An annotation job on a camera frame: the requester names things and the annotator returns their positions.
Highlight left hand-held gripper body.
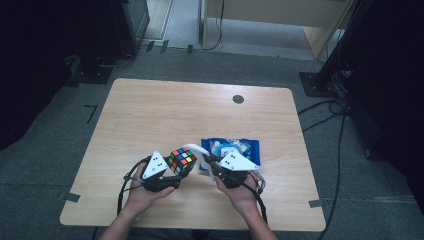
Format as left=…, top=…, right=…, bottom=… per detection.
left=141, top=150, right=169, bottom=193

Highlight left hand-held gripper black cable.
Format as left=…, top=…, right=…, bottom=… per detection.
left=116, top=156, right=151, bottom=216

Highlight hand-held gripper black cable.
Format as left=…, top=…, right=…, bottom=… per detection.
left=244, top=171, right=270, bottom=225
left=116, top=156, right=151, bottom=216

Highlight person's right hand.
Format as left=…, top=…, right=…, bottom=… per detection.
left=214, top=171, right=259, bottom=214

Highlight black metal stand post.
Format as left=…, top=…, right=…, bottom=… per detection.
left=316, top=0, right=368, bottom=88

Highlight short black floor cable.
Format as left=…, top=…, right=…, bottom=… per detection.
left=301, top=112, right=338, bottom=133
left=297, top=98, right=348, bottom=117

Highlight light wooden cabinet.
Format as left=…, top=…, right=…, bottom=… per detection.
left=201, top=0, right=356, bottom=61

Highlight grey tape strip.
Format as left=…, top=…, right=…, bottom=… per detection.
left=58, top=192, right=81, bottom=203
left=308, top=198, right=330, bottom=209

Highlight thin black hanging cable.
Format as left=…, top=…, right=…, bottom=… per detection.
left=203, top=0, right=225, bottom=52

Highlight black cable on stand base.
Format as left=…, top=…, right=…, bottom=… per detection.
left=96, top=53, right=136, bottom=69

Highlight dark curtain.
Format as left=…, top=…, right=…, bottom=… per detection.
left=346, top=0, right=424, bottom=216
left=0, top=0, right=118, bottom=152

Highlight long black floor cable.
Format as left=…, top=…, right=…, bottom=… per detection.
left=318, top=106, right=349, bottom=240

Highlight black cabinet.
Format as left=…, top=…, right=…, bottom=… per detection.
left=111, top=0, right=151, bottom=58

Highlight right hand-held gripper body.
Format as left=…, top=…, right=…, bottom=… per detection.
left=213, top=151, right=260, bottom=189

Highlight multicoloured puzzle cube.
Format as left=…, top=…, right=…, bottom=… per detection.
left=165, top=147, right=198, bottom=177

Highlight black square stand base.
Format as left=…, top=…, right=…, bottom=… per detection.
left=298, top=71, right=341, bottom=98

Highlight black flat stand base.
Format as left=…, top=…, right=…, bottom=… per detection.
left=69, top=54, right=114, bottom=85

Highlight right hand-held gripper black cable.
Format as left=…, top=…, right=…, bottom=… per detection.
left=244, top=171, right=270, bottom=225

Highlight person's dark trousers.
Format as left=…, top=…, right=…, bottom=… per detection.
left=128, top=227, right=254, bottom=240

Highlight person's left hand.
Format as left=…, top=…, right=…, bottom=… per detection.
left=128, top=162, right=177, bottom=214

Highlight blue wet wipes pack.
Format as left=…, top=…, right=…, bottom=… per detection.
left=199, top=137, right=262, bottom=172

